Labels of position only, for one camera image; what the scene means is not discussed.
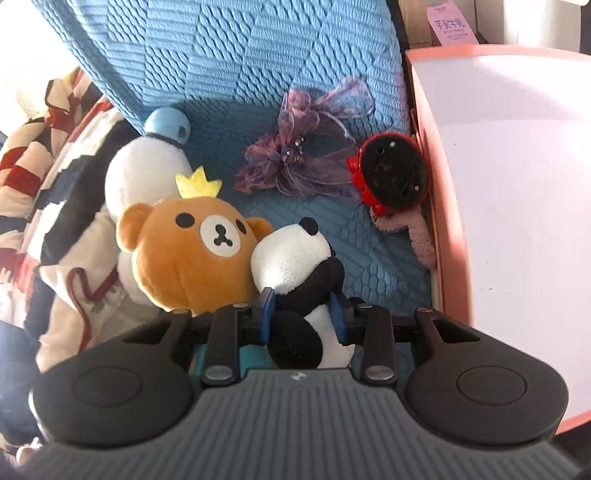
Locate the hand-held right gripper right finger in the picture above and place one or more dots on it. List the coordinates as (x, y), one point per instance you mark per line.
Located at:
(339, 323)

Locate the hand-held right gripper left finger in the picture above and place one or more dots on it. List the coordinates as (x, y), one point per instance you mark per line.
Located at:
(268, 318)

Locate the panda plush toy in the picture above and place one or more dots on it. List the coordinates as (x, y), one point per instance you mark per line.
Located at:
(295, 263)

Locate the white plush toy blue cap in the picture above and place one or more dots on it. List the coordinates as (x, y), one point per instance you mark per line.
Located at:
(143, 170)

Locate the brown bear plush with crown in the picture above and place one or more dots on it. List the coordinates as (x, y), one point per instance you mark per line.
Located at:
(184, 258)

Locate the pink plush toy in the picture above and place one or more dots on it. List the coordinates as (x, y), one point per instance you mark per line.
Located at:
(422, 235)

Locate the red sunflower toy black back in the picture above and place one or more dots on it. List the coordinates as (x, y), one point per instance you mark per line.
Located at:
(392, 170)

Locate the purple fabric flower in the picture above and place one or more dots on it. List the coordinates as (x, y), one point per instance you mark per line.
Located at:
(295, 152)

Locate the blue textured sofa cover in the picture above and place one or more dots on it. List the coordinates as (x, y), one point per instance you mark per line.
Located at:
(258, 69)

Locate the plaid knitted blanket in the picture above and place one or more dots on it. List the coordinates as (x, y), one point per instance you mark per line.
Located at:
(51, 184)

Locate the pink paper leaflet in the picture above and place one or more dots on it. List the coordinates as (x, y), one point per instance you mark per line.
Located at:
(450, 21)

